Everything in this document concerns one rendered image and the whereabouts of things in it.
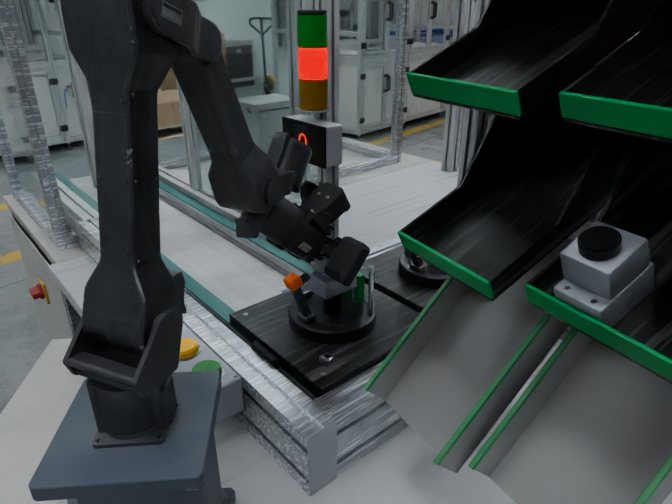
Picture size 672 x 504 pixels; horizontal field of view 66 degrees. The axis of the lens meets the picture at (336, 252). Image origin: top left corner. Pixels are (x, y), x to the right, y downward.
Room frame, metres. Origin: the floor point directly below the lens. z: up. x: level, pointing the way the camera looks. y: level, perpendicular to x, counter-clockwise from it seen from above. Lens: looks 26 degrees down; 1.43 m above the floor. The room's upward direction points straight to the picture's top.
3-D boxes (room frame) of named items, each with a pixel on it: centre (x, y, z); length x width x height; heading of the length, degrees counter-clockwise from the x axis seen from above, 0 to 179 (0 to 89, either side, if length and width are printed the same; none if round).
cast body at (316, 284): (0.72, 0.00, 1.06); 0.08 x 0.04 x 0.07; 130
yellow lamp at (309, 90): (0.93, 0.04, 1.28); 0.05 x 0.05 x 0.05
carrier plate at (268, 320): (0.71, 0.01, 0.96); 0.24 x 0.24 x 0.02; 40
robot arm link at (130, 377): (0.39, 0.20, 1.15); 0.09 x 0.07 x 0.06; 67
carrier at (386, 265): (0.87, -0.19, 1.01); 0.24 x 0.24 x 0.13; 40
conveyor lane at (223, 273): (0.95, 0.18, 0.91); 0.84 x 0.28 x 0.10; 40
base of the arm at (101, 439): (0.39, 0.19, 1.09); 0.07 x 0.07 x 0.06; 5
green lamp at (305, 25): (0.93, 0.04, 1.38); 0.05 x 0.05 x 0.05
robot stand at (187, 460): (0.39, 0.19, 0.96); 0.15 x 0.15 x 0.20; 5
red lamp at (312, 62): (0.93, 0.04, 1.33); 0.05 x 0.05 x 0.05
